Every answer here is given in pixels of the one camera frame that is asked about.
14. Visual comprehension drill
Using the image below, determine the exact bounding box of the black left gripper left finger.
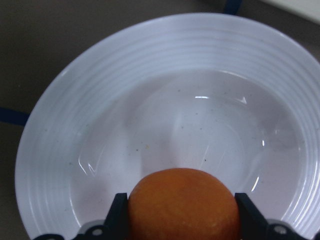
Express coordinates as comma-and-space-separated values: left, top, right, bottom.
32, 192, 129, 240

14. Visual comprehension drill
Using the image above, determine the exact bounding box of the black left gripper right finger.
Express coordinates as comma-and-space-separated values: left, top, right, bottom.
234, 193, 305, 240

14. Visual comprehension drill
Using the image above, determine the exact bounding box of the orange fruit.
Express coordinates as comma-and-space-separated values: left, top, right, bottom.
128, 168, 241, 240

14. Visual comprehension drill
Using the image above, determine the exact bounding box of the white ribbed plate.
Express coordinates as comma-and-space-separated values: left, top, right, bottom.
15, 13, 320, 239

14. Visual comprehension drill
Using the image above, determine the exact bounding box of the cream tray with bear print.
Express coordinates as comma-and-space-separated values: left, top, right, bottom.
263, 0, 320, 25

